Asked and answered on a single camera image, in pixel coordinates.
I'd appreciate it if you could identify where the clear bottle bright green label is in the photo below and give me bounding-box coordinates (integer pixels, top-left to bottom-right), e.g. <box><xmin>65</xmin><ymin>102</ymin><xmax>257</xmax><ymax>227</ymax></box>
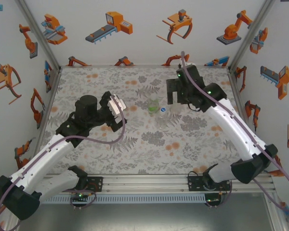
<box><xmin>148</xmin><ymin>99</ymin><xmax>160</xmax><ymax>116</ymax></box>

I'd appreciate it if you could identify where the plain clear plastic bottle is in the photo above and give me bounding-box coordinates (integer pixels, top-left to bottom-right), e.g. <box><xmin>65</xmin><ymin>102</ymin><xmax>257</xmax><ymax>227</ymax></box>
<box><xmin>156</xmin><ymin>112</ymin><xmax>171</xmax><ymax>129</ymax></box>

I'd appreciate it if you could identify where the floral patterned table cover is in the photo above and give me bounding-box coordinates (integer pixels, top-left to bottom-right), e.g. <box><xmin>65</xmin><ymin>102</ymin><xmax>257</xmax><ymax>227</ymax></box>
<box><xmin>37</xmin><ymin>66</ymin><xmax>256</xmax><ymax>175</ymax></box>

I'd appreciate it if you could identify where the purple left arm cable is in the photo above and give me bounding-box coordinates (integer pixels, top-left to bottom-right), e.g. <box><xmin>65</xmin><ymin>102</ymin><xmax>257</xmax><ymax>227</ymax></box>
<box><xmin>0</xmin><ymin>95</ymin><xmax>127</xmax><ymax>231</ymax></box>

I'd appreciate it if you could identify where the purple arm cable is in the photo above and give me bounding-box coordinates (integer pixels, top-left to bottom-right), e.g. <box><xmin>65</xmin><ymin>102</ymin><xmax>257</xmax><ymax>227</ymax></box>
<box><xmin>180</xmin><ymin>50</ymin><xmax>289</xmax><ymax>214</ymax></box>
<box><xmin>0</xmin><ymin>95</ymin><xmax>127</xmax><ymax>231</ymax></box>

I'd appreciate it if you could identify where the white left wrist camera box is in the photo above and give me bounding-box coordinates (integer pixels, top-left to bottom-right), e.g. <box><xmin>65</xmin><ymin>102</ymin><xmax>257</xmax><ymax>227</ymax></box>
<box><xmin>107</xmin><ymin>94</ymin><xmax>127</xmax><ymax>119</ymax></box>

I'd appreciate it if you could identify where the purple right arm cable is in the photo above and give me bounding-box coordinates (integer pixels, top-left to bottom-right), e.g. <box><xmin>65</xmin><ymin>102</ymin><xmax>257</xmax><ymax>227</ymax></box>
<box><xmin>180</xmin><ymin>50</ymin><xmax>289</xmax><ymax>214</ymax></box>

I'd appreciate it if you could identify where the aluminium left side rail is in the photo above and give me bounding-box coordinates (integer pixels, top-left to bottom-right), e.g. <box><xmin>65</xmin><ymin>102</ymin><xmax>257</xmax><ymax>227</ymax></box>
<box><xmin>32</xmin><ymin>68</ymin><xmax>63</xmax><ymax>167</ymax></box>

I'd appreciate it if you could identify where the aluminium back rail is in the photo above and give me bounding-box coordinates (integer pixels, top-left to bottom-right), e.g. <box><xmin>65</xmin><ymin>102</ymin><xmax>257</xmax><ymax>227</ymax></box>
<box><xmin>60</xmin><ymin>64</ymin><xmax>230</xmax><ymax>69</ymax></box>

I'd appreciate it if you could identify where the aluminium right side rail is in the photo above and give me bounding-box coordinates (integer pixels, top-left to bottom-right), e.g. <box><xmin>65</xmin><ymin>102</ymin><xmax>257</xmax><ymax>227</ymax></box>
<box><xmin>227</xmin><ymin>68</ymin><xmax>260</xmax><ymax>173</ymax></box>

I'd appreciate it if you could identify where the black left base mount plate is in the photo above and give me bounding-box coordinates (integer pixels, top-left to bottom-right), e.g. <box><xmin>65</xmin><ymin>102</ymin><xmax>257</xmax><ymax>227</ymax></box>
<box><xmin>86</xmin><ymin>176</ymin><xmax>104</xmax><ymax>193</ymax></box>

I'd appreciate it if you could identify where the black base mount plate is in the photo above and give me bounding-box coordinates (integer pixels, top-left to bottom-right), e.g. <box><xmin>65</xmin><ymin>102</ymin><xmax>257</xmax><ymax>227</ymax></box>
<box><xmin>187</xmin><ymin>175</ymin><xmax>208</xmax><ymax>193</ymax></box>
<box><xmin>86</xmin><ymin>176</ymin><xmax>104</xmax><ymax>193</ymax></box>

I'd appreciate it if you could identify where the aluminium front frame rail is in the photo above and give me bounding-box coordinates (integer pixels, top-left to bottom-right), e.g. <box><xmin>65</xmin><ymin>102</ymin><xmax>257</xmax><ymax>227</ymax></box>
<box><xmin>44</xmin><ymin>173</ymin><xmax>276</xmax><ymax>193</ymax></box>

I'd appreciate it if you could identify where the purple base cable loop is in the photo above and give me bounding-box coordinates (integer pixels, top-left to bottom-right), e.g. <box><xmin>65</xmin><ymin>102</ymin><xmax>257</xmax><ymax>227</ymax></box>
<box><xmin>205</xmin><ymin>180</ymin><xmax>233</xmax><ymax>209</ymax></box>
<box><xmin>70</xmin><ymin>191</ymin><xmax>98</xmax><ymax>210</ymax></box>

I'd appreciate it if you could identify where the aluminium right back post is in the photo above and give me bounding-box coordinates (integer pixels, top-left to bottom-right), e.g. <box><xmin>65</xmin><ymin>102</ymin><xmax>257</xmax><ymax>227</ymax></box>
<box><xmin>227</xmin><ymin>0</ymin><xmax>277</xmax><ymax>72</ymax></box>

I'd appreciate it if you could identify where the aluminium post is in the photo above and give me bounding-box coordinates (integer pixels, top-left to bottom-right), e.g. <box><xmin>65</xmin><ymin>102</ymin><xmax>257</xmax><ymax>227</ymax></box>
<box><xmin>263</xmin><ymin>192</ymin><xmax>289</xmax><ymax>231</ymax></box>
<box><xmin>16</xmin><ymin>0</ymin><xmax>63</xmax><ymax>71</ymax></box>
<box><xmin>227</xmin><ymin>0</ymin><xmax>277</xmax><ymax>72</ymax></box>

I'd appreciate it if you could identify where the slotted grey cable tray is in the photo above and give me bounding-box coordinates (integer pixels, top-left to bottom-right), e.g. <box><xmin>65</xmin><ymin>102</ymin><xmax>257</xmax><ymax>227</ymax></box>
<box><xmin>50</xmin><ymin>193</ymin><xmax>206</xmax><ymax>205</ymax></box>

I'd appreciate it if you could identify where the aluminium left back post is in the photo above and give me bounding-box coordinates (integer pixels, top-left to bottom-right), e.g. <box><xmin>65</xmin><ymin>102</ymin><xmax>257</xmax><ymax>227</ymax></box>
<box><xmin>16</xmin><ymin>0</ymin><xmax>63</xmax><ymax>71</ymax></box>

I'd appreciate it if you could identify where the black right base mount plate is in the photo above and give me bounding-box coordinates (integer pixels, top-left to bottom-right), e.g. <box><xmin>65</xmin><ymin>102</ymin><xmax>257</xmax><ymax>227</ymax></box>
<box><xmin>187</xmin><ymin>175</ymin><xmax>208</xmax><ymax>193</ymax></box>

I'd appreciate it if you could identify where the aluminium right front post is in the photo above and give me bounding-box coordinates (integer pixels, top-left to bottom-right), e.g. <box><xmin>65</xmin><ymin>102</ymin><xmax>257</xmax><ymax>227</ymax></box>
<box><xmin>263</xmin><ymin>192</ymin><xmax>289</xmax><ymax>231</ymax></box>

